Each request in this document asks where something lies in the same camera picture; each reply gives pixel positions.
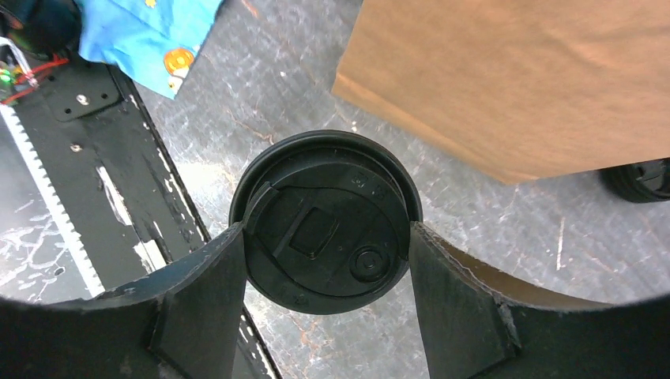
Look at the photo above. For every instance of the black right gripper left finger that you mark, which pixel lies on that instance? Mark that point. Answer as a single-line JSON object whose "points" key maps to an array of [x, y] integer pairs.
{"points": [[180, 321]]}

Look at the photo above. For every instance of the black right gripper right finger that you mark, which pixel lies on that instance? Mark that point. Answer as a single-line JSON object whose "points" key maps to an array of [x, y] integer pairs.
{"points": [[479, 322]]}

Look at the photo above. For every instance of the brown paper takeout bag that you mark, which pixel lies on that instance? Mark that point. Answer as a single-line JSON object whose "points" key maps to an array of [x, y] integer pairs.
{"points": [[520, 90]]}

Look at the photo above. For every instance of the stack of black lids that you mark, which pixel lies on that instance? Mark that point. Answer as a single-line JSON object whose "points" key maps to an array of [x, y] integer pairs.
{"points": [[642, 182]]}

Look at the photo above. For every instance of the blue patterned cloth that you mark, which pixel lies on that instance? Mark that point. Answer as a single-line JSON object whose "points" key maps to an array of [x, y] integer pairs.
{"points": [[155, 43]]}

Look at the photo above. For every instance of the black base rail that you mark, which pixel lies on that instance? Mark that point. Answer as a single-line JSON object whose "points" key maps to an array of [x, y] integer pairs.
{"points": [[112, 190]]}

